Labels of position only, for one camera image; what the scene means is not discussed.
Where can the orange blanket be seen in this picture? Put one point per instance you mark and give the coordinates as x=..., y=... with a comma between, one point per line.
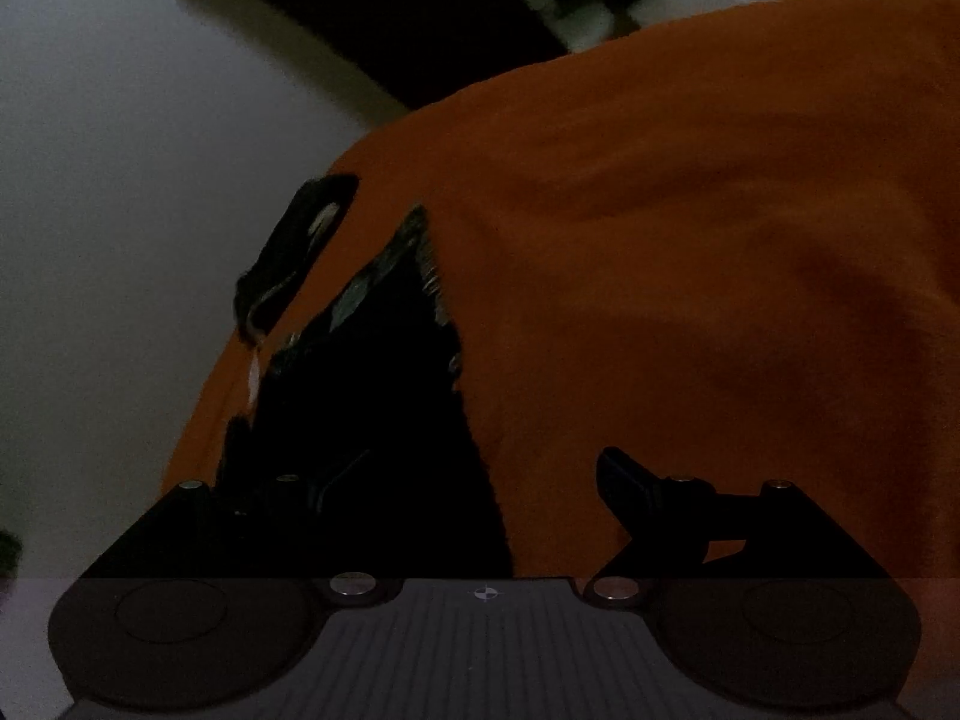
x=675, y=240

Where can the black white printed garment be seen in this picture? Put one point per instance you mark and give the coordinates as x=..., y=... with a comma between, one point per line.
x=390, y=427

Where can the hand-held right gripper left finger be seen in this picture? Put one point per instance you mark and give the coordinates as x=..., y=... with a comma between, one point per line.
x=172, y=532

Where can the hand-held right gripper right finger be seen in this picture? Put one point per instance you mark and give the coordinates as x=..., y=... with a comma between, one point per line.
x=619, y=476

